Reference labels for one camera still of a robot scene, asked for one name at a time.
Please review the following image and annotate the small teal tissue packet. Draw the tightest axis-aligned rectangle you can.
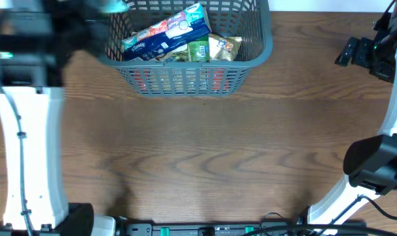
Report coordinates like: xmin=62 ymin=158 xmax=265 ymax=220
xmin=100 ymin=0 xmax=130 ymax=14

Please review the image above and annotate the orange spaghetti packet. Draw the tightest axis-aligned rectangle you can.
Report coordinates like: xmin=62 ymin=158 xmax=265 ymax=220
xmin=126 ymin=68 xmax=230 ymax=95

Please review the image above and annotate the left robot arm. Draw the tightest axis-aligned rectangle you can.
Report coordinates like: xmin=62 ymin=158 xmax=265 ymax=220
xmin=0 ymin=0 xmax=124 ymax=236

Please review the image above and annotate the grey plastic slotted basket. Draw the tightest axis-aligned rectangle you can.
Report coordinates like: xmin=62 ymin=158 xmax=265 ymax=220
xmin=101 ymin=0 xmax=273 ymax=96

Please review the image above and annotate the Kleenex tissue multipack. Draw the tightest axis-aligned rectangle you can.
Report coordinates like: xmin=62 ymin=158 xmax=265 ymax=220
xmin=121 ymin=3 xmax=212 ymax=61

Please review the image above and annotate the gold foil food bag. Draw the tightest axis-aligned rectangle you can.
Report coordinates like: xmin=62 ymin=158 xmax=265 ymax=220
xmin=155 ymin=33 xmax=242 ymax=62

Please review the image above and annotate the green lid spice jar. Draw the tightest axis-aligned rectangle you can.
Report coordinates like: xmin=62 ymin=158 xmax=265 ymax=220
xmin=187 ymin=35 xmax=210 ymax=62

